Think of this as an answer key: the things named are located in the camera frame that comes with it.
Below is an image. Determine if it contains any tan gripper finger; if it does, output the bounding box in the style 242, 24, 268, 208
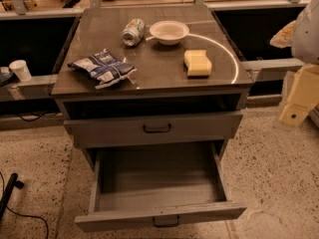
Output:
270, 21, 295, 49

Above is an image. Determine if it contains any blue chip bag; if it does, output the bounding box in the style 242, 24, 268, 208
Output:
68, 49, 136, 90

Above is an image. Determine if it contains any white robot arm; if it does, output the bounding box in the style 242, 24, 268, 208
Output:
270, 0, 319, 65

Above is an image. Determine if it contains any closed grey upper drawer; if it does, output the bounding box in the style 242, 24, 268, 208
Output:
64, 112, 242, 148

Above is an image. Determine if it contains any grey drawer cabinet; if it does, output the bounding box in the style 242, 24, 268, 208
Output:
52, 5, 252, 163

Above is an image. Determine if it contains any open grey middle drawer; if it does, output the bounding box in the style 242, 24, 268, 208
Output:
75, 141, 246, 232

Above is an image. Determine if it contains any cardboard box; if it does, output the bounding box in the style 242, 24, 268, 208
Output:
279, 64, 319, 126

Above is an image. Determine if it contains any yellow sponge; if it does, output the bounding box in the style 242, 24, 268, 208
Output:
183, 50, 212, 77

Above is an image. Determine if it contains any white bowl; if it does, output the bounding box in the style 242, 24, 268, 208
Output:
150, 21, 189, 46

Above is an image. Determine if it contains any crushed soda can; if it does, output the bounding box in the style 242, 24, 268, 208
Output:
122, 18, 146, 47

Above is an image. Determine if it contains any white paper cup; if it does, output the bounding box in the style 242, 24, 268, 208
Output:
9, 60, 32, 82

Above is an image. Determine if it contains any dark plate on shelf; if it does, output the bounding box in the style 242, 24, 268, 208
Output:
0, 67, 14, 87

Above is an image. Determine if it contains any black bar on floor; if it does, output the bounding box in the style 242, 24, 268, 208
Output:
0, 173, 24, 221

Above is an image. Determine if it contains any black floor cable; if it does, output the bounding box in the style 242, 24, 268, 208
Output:
0, 171, 50, 239

